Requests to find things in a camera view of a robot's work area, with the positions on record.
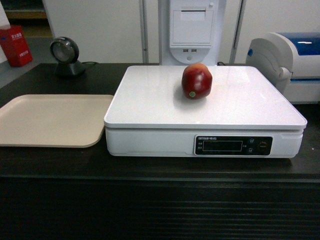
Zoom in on dark red mango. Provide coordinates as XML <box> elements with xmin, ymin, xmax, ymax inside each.
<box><xmin>181</xmin><ymin>63</ymin><xmax>213</xmax><ymax>100</ymax></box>

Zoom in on white checkout scale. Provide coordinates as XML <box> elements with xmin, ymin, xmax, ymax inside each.
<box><xmin>104</xmin><ymin>65</ymin><xmax>308</xmax><ymax>158</ymax></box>

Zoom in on black checkout counter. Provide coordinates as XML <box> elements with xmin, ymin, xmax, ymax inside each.
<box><xmin>0</xmin><ymin>62</ymin><xmax>320</xmax><ymax>240</ymax></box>

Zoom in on white receipt printer kiosk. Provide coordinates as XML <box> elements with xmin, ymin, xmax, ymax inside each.
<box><xmin>158</xmin><ymin>0</ymin><xmax>227</xmax><ymax>66</ymax></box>

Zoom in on beige plastic tray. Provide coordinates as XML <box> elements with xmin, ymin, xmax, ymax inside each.
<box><xmin>0</xmin><ymin>94</ymin><xmax>113</xmax><ymax>148</ymax></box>

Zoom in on black round barcode scanner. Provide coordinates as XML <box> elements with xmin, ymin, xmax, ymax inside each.
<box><xmin>50</xmin><ymin>36</ymin><xmax>86</xmax><ymax>78</ymax></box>

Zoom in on white blue label printer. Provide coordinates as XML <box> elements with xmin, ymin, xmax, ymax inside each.
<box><xmin>245</xmin><ymin>32</ymin><xmax>320</xmax><ymax>104</ymax></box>

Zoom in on red fire extinguisher box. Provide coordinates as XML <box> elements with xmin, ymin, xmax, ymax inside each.
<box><xmin>0</xmin><ymin>25</ymin><xmax>33</xmax><ymax>67</ymax></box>

